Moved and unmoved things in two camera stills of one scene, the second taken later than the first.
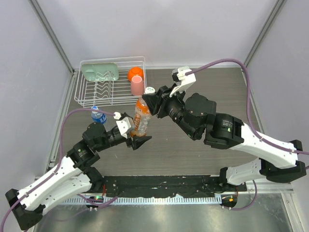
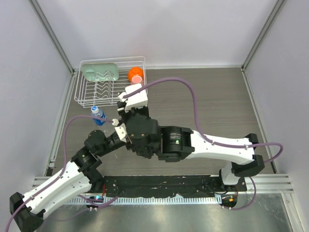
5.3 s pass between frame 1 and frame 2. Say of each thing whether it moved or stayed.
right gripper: moved
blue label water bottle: stayed
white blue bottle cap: stayed
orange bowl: stayed
